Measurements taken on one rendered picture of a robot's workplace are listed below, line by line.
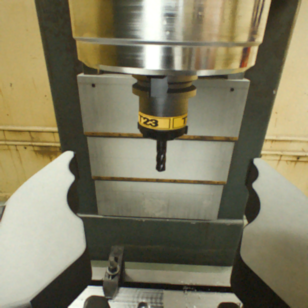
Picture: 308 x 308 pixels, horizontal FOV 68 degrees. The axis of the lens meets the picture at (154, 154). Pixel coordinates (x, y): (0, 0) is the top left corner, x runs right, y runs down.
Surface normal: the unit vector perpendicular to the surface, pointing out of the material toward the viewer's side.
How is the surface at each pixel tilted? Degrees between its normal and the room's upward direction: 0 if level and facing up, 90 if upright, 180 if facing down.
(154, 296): 0
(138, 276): 0
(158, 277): 0
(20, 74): 90
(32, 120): 90
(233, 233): 90
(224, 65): 90
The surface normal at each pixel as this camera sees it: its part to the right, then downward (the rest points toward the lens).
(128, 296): 0.03, -0.89
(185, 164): -0.04, 0.46
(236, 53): 0.55, 0.40
